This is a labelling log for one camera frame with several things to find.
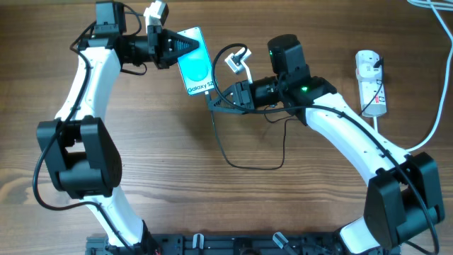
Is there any turquoise Samsung Galaxy smartphone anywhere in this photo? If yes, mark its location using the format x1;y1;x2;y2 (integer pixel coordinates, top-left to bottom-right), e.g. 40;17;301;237
178;26;214;96

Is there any black USB charging cable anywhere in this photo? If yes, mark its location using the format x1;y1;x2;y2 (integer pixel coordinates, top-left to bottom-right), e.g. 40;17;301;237
204;56;386;171

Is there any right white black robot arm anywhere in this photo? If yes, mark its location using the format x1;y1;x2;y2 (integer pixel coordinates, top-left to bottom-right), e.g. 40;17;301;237
208;34;445;254

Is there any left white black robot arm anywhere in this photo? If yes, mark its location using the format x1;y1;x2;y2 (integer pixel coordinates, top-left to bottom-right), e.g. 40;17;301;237
35;1;199;254

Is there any white USB charger plug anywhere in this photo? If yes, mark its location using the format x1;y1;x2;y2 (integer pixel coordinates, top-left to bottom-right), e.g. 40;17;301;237
356;63;383;81

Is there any white power strip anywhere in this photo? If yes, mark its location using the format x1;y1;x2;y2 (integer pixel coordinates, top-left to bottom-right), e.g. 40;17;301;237
355;50;386;118

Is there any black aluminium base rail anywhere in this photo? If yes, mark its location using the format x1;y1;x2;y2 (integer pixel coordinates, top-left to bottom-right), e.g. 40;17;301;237
85;232;401;255

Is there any white power strip cord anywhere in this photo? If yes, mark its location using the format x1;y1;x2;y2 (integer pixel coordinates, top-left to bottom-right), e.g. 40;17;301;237
372;21;453;154

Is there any white cable top right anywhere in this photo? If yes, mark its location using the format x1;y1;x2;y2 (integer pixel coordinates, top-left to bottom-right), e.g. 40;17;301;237
406;0;453;12

